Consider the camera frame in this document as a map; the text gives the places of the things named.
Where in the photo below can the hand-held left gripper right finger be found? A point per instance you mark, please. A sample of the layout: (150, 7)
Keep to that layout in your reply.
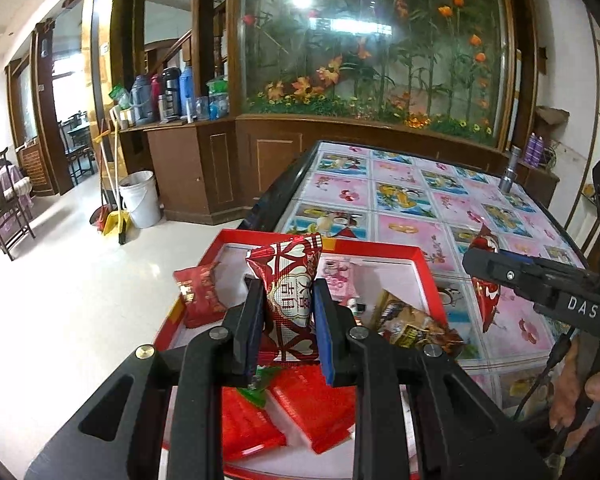
(324, 330)

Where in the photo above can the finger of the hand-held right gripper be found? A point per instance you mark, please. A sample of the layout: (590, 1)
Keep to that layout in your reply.
(555, 295)
(555, 267)

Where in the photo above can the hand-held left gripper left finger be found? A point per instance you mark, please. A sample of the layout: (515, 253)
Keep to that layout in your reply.
(255, 325)

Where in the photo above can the red heart-print snack packet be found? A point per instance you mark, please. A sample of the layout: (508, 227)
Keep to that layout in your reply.
(290, 285)
(486, 305)

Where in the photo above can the shiny red snack packet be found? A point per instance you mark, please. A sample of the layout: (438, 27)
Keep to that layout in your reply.
(250, 430)
(320, 410)

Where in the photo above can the red tray box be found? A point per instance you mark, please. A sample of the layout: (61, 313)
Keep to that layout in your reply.
(360, 250)

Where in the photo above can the person's right hand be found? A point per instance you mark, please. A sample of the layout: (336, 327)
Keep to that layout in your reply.
(565, 390)

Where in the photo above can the pink snack packet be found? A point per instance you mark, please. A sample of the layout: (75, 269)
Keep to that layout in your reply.
(341, 280)

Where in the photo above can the small red snack packet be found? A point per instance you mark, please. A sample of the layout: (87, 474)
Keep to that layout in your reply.
(197, 295)

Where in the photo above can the green snack packet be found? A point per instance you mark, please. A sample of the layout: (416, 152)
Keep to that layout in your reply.
(260, 390)

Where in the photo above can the brown gold snack packet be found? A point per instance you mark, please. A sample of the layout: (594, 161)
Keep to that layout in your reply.
(410, 330)

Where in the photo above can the silver flashlight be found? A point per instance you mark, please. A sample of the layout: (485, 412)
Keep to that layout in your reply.
(510, 172)

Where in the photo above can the cardboard box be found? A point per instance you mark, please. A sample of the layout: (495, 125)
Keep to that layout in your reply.
(551, 117)

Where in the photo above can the white bucket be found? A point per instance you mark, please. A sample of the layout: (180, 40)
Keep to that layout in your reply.
(140, 200)

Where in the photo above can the yellow dustpan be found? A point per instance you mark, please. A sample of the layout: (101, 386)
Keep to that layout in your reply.
(116, 222)

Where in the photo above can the clear plastic container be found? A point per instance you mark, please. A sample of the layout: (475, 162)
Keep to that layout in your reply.
(202, 107)

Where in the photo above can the blue thermos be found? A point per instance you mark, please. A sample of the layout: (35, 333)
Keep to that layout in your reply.
(187, 92)

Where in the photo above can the black thermos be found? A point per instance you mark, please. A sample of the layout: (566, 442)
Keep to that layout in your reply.
(170, 95)

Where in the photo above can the dark wooden chair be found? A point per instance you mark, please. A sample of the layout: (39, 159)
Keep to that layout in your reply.
(0, 195)
(77, 152)

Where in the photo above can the grey-blue thermos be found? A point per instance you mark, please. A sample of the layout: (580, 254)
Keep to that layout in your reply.
(141, 102)

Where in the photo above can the red thermos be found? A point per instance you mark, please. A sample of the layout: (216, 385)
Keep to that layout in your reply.
(156, 95)

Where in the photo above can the green plastic bag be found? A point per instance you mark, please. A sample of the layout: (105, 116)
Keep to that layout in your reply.
(119, 96)

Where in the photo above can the glass flower display case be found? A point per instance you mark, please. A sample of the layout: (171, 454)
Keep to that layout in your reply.
(370, 50)

